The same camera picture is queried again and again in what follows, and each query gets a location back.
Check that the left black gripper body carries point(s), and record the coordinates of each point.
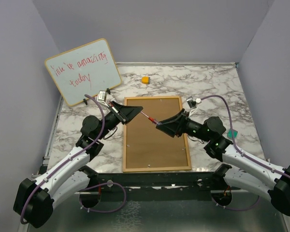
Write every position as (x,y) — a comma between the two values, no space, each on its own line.
(113,108)

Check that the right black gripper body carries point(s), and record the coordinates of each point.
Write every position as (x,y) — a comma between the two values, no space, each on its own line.
(184,124)

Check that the yellow picture frame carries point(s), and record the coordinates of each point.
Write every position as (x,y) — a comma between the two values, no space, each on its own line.
(146,149)

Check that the small whiteboard yellow rim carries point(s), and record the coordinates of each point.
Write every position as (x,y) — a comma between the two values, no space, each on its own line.
(87,69)

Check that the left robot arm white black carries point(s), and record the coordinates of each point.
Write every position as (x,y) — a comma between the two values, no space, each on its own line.
(36,199)

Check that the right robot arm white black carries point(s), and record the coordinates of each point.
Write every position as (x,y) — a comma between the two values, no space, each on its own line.
(240,169)

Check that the yellow grey eraser block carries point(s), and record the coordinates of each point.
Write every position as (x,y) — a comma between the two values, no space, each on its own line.
(145,80)

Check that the teal green cube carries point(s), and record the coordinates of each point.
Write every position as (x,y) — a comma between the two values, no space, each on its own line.
(232,133)

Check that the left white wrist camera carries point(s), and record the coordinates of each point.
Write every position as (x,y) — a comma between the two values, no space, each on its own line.
(102,96)

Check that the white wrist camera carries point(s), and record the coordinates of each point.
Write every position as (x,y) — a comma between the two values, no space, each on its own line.
(102,96)
(193,103)

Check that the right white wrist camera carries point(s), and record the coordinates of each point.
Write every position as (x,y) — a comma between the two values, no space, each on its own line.
(193,103)

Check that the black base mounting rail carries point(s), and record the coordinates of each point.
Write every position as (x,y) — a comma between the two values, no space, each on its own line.
(153,187)

